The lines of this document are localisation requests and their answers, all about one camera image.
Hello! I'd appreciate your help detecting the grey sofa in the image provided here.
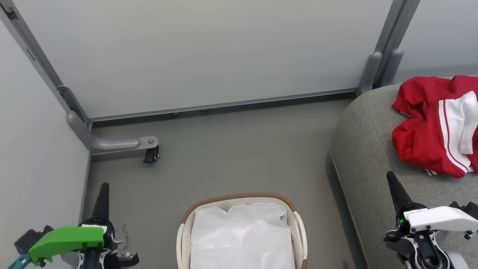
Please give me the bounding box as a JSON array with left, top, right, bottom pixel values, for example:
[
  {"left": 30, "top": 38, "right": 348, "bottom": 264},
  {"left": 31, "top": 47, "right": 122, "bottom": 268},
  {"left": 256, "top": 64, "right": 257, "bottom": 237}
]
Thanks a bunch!
[{"left": 330, "top": 77, "right": 478, "bottom": 269}]

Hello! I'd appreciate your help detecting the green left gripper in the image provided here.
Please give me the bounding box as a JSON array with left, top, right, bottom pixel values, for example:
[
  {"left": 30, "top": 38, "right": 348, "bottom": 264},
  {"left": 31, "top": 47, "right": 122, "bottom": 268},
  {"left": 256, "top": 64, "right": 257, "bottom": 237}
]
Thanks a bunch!
[{"left": 28, "top": 182, "right": 140, "bottom": 269}]

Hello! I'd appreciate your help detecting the white basket liner bag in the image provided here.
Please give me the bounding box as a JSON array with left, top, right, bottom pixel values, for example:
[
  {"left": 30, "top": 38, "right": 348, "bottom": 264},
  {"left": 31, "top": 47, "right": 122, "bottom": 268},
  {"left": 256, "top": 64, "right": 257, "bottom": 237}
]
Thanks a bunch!
[{"left": 190, "top": 203, "right": 295, "bottom": 269}]

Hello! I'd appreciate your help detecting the red Bulls print garment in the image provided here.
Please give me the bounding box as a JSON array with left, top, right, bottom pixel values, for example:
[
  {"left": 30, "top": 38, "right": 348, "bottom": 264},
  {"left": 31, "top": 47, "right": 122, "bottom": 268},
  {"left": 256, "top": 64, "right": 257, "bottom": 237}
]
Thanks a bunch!
[{"left": 391, "top": 75, "right": 478, "bottom": 168}]

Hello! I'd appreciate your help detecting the grey partition post beside sofa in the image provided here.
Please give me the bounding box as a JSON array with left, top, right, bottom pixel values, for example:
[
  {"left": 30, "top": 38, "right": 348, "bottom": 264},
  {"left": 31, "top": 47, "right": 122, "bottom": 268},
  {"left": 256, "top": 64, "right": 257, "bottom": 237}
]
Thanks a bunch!
[{"left": 356, "top": 0, "right": 421, "bottom": 96}]

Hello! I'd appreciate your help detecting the red garment with white stripes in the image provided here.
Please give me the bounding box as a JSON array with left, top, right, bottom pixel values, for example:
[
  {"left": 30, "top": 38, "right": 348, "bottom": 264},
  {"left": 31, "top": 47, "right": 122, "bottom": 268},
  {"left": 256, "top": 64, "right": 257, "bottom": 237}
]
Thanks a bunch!
[{"left": 426, "top": 91, "right": 478, "bottom": 179}]

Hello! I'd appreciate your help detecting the grey partition bottom rail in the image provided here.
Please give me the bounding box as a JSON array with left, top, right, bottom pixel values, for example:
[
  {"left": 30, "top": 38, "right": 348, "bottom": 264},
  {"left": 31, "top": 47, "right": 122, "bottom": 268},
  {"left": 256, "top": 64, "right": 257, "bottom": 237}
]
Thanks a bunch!
[{"left": 89, "top": 87, "right": 359, "bottom": 123}]

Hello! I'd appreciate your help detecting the black caster wheel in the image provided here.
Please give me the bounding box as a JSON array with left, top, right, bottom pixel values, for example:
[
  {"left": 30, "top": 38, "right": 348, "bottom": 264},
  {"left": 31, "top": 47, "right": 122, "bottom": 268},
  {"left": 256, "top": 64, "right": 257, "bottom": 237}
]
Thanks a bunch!
[{"left": 143, "top": 145, "right": 160, "bottom": 164}]

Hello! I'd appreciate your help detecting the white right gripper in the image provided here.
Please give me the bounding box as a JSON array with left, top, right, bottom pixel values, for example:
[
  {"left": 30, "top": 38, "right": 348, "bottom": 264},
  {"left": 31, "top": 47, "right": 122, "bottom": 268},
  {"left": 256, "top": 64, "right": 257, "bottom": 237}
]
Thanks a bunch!
[{"left": 384, "top": 171, "right": 478, "bottom": 269}]

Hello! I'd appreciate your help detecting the grey partition corner post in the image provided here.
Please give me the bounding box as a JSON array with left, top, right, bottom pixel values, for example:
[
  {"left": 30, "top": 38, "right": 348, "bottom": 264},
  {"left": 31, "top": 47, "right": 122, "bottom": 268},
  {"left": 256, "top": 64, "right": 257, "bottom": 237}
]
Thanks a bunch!
[{"left": 0, "top": 0, "right": 92, "bottom": 129}]

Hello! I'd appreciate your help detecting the white basket with woven rim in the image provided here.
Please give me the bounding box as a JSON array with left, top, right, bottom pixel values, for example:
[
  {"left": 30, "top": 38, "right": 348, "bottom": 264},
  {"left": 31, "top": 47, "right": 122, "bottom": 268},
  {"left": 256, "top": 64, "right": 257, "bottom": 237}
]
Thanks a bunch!
[{"left": 176, "top": 192, "right": 308, "bottom": 269}]

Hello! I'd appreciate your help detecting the grey partition foot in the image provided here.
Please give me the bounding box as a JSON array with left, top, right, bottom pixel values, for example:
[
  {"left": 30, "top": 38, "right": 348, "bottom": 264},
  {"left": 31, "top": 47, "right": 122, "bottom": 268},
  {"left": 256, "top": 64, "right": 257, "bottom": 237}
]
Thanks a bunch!
[{"left": 67, "top": 111, "right": 159, "bottom": 155}]

